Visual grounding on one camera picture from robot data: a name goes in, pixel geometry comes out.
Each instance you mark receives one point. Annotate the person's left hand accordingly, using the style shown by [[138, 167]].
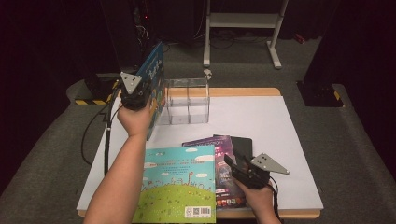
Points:
[[135, 119]]

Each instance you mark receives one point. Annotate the black hardcover book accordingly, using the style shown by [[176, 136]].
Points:
[[243, 146]]

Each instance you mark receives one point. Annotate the dark blue picture book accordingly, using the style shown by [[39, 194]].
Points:
[[154, 71]]

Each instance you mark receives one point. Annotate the person's right hand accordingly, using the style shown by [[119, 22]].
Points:
[[257, 197]]

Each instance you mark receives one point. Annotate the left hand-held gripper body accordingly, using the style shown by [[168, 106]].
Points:
[[134, 93]]

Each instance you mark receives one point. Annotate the purple paperback book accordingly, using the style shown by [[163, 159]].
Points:
[[218, 149]]

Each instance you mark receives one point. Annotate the white metal stand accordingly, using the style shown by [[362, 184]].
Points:
[[243, 20]]

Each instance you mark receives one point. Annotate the small white floor object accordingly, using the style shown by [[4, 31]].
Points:
[[208, 73]]

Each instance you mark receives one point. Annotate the small red object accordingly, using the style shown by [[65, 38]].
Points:
[[299, 38]]

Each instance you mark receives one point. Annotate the white table mat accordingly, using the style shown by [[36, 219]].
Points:
[[264, 124]]

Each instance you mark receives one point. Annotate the clear acrylic book rack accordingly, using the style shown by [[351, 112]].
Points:
[[186, 105]]

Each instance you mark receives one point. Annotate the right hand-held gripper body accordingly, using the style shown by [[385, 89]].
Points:
[[258, 171]]

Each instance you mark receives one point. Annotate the sky and grass picture book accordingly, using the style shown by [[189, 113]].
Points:
[[177, 183]]

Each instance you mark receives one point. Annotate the black yellow striped stand base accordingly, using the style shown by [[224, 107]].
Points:
[[99, 90], [320, 95]]

